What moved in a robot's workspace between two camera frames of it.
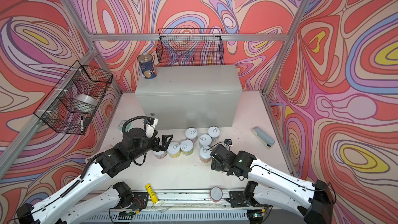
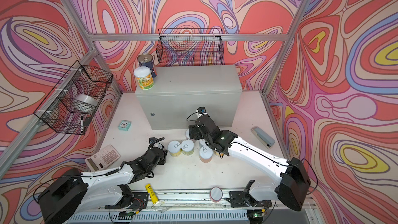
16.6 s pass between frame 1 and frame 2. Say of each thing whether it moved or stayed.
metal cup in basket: stayed
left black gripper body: moved
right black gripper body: moved
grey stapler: stayed
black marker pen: stayed
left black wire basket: stayed
